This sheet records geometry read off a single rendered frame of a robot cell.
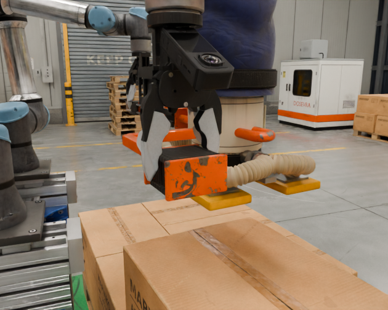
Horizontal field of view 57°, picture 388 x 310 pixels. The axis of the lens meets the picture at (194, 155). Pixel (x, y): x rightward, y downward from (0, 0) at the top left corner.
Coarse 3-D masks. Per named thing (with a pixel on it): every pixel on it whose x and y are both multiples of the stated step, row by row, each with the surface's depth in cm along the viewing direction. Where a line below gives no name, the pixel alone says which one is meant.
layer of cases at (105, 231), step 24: (96, 216) 210; (120, 216) 210; (144, 216) 210; (168, 216) 210; (192, 216) 210; (216, 216) 210; (240, 216) 210; (96, 240) 180; (120, 240) 180; (96, 264) 162; (120, 264) 157; (336, 264) 157; (96, 288) 170; (120, 288) 140
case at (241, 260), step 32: (224, 224) 102; (256, 224) 102; (128, 256) 86; (160, 256) 84; (192, 256) 84; (224, 256) 84; (256, 256) 84; (288, 256) 84; (320, 256) 84; (128, 288) 89; (160, 288) 71; (192, 288) 71; (224, 288) 71; (256, 288) 71; (288, 288) 71; (320, 288) 71; (352, 288) 71
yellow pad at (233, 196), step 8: (224, 192) 71; (232, 192) 72; (240, 192) 72; (200, 200) 70; (208, 200) 68; (216, 200) 68; (224, 200) 68; (232, 200) 69; (240, 200) 70; (248, 200) 71; (208, 208) 67; (216, 208) 68; (224, 208) 69
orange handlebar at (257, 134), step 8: (184, 120) 99; (192, 128) 77; (240, 128) 77; (256, 128) 77; (128, 136) 67; (136, 136) 70; (168, 136) 73; (176, 136) 74; (184, 136) 75; (192, 136) 75; (240, 136) 75; (248, 136) 73; (256, 136) 71; (264, 136) 71; (272, 136) 72; (128, 144) 66; (136, 144) 62; (136, 152) 62
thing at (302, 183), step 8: (280, 176) 82; (304, 176) 81; (264, 184) 82; (272, 184) 79; (280, 184) 78; (288, 184) 77; (296, 184) 77; (304, 184) 78; (312, 184) 79; (280, 192) 77; (288, 192) 76; (296, 192) 77
